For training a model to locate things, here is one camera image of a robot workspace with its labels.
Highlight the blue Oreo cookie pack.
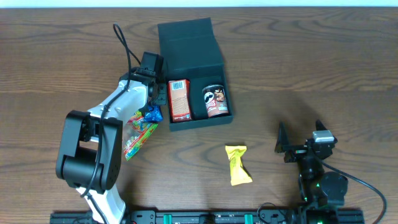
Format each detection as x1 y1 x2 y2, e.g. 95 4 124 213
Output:
144 105 163 123

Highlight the red wafer snack box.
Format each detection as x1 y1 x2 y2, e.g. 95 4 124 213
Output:
168 79 192 123

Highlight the red Pringles can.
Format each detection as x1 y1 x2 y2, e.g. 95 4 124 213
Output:
202 85 229 118

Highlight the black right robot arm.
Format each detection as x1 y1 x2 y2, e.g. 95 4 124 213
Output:
275 120 348 223

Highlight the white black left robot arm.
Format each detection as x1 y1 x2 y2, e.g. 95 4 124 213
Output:
50 67 165 223

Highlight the green Haribo gummy bag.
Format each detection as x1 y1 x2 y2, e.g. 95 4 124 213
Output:
122 111 158 161

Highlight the black open gift box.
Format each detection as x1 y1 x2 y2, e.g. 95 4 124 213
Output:
157 18 234 131

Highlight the yellow candy wrapper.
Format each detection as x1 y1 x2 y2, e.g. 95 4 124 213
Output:
225 146 252 186

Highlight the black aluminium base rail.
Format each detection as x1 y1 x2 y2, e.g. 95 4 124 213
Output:
49 208 365 224

